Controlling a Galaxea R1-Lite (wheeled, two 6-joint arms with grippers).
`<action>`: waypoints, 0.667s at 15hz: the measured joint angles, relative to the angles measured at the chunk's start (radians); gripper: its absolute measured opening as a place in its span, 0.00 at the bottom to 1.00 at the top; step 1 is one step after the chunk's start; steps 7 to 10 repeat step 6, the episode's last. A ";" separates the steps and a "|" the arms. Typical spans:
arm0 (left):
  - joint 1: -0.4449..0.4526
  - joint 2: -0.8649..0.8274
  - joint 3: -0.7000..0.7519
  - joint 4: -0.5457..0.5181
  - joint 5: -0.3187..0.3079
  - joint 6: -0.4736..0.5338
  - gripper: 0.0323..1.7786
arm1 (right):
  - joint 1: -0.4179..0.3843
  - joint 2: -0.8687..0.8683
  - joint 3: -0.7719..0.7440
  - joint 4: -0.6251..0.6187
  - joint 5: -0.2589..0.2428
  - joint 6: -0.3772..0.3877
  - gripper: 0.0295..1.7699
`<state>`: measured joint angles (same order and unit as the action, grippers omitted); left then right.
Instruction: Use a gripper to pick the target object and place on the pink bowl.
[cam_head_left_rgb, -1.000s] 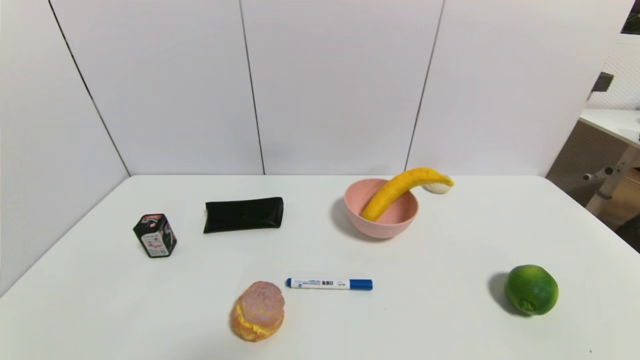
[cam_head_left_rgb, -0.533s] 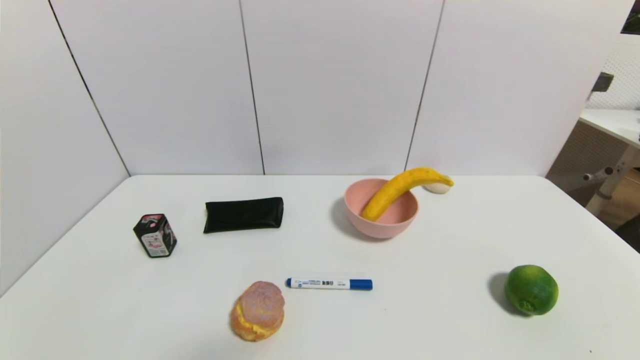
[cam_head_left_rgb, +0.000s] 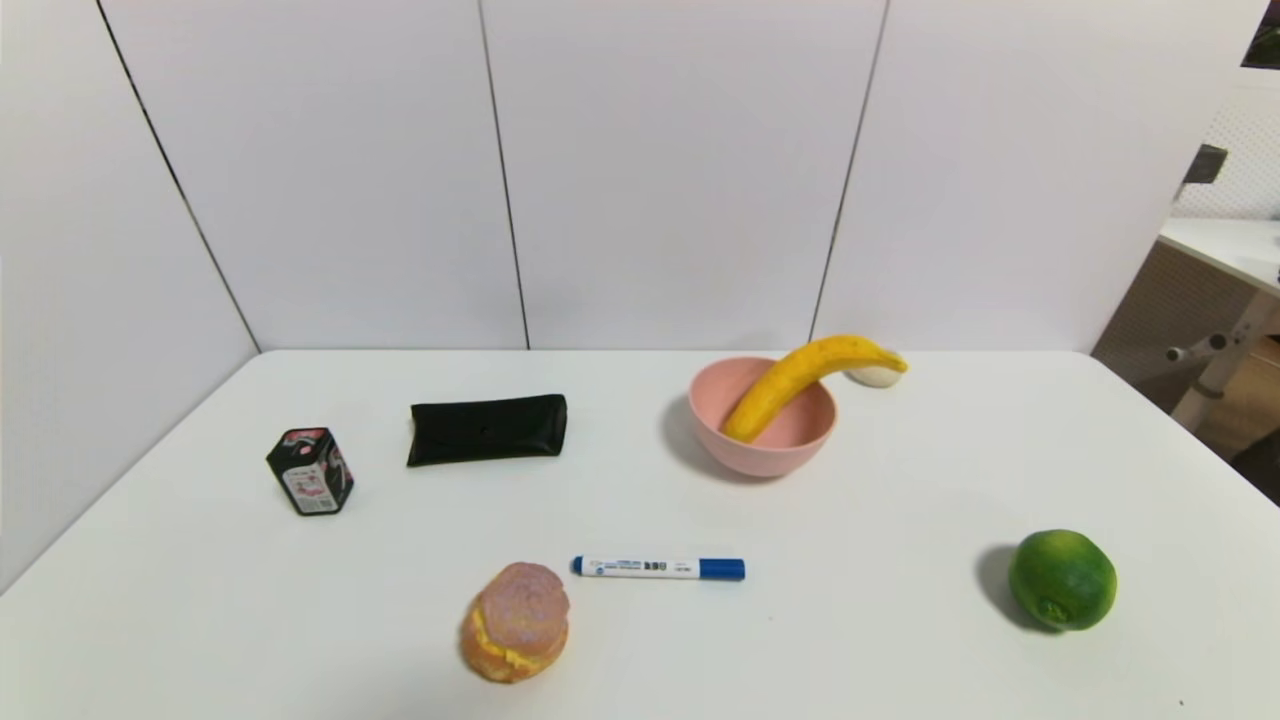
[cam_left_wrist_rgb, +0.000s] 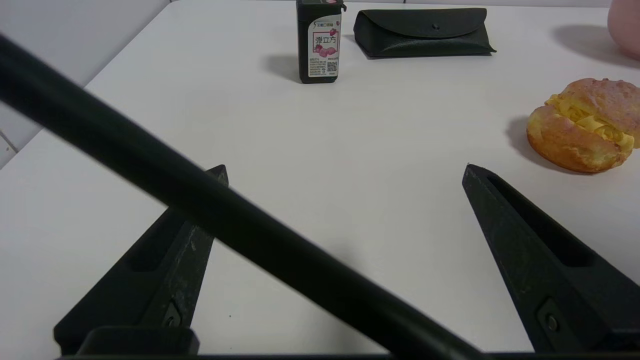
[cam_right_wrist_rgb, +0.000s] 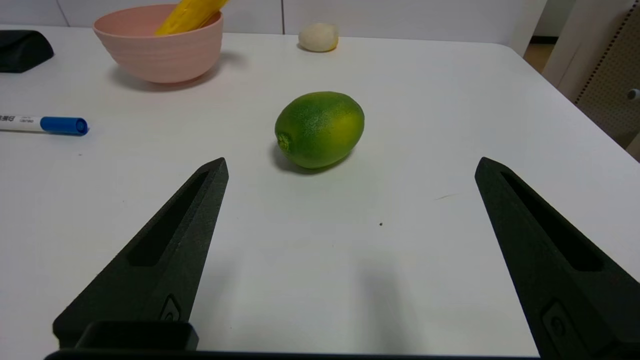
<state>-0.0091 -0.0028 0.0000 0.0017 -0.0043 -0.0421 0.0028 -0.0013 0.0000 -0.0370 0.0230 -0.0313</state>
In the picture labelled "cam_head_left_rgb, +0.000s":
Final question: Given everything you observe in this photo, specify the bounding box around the green lime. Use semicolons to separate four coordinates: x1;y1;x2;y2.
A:
1008;529;1119;633

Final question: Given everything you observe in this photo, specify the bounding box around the blue white marker pen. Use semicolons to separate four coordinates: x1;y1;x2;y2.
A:
571;555;747;582

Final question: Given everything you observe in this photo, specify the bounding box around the pink bowl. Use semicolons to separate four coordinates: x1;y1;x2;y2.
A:
686;357;837;480

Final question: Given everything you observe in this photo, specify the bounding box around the dark screen corner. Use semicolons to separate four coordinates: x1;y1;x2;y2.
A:
1241;18;1280;71

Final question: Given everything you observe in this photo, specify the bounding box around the black tin with pink print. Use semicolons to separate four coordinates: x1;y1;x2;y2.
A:
265;427;355;517

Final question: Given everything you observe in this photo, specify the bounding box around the yellow banana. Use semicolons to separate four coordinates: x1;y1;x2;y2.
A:
722;334;910;445

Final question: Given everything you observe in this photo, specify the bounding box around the white desk with mesh panel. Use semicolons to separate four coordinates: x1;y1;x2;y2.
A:
1090;217;1280;413

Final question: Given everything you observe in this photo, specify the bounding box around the cream puff pastry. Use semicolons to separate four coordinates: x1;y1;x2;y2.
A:
460;561;571;685

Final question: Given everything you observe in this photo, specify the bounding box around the black wall mounted bracket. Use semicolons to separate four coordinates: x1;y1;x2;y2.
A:
1183;144;1229;187

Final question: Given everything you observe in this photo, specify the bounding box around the white perforated panel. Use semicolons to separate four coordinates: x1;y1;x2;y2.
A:
1175;68;1280;221

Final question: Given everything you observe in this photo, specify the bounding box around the black soft pouch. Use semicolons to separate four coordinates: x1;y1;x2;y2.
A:
405;393;569;468

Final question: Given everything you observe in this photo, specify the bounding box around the white desk leg with knobs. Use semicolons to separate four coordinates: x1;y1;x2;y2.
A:
1165;290;1280;433

